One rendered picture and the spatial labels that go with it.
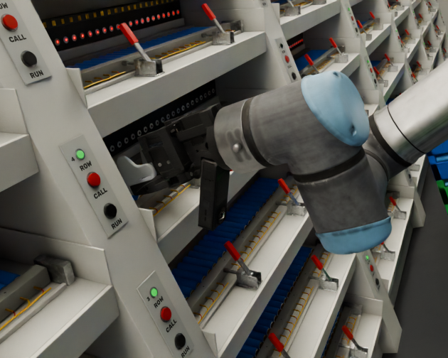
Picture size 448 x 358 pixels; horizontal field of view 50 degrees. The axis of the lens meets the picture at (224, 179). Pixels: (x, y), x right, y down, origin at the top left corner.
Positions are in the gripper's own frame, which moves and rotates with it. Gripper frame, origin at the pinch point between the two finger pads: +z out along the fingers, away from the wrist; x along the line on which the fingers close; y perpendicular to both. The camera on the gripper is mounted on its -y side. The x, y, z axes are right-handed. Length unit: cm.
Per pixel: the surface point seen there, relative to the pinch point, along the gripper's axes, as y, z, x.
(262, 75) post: 4, -3, -52
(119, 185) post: 3.0, -8.2, 9.8
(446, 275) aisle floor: -78, -20, -86
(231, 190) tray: -9.3, -7.4, -14.1
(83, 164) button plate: 7.6, -8.3, 13.7
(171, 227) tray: -6.3, -8.1, 4.5
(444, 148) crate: -36, -31, -86
